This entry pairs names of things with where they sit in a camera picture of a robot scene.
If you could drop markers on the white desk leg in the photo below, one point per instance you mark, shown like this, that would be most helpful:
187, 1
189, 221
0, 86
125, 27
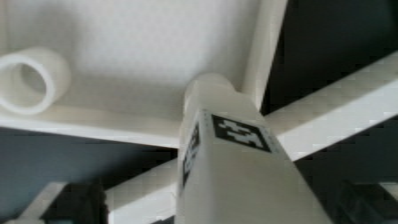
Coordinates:
240, 185

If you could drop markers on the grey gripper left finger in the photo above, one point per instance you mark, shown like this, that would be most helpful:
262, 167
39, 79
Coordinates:
68, 204

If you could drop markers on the white front fence bar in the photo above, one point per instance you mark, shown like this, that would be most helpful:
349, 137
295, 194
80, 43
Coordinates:
354, 104

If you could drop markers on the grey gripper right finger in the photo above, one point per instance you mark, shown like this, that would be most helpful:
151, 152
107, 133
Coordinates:
370, 203

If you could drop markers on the white desk top tray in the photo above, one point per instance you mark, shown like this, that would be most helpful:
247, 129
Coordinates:
141, 44

